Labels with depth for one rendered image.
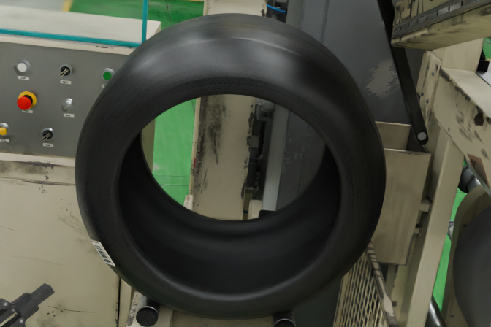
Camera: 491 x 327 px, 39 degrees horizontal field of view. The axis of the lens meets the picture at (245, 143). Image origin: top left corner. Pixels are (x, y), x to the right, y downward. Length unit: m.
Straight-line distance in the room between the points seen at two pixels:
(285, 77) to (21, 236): 1.25
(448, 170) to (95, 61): 1.01
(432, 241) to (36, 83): 1.17
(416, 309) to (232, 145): 0.63
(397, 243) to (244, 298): 0.49
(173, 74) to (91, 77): 0.85
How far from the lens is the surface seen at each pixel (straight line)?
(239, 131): 1.64
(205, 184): 1.70
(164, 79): 1.20
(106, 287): 2.26
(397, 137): 1.81
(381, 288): 1.46
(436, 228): 1.74
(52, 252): 2.24
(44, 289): 1.33
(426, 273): 1.80
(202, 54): 1.21
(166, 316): 1.52
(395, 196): 1.66
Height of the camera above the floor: 1.76
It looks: 21 degrees down
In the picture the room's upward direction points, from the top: 6 degrees clockwise
